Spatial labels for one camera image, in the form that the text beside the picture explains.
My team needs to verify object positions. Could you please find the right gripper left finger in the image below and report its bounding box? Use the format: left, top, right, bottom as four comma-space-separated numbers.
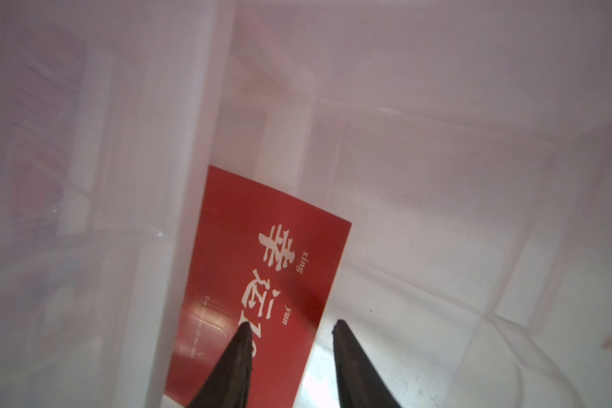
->
188, 322, 253, 408

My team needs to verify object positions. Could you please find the clear plastic drawer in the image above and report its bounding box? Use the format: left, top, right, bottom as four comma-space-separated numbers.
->
147, 0, 612, 408

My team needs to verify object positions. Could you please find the white plastic drawer organizer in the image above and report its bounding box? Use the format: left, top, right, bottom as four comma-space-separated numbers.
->
0, 1, 236, 407

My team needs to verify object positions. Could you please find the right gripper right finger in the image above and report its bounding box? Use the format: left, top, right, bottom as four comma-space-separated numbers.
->
332, 320, 401, 408

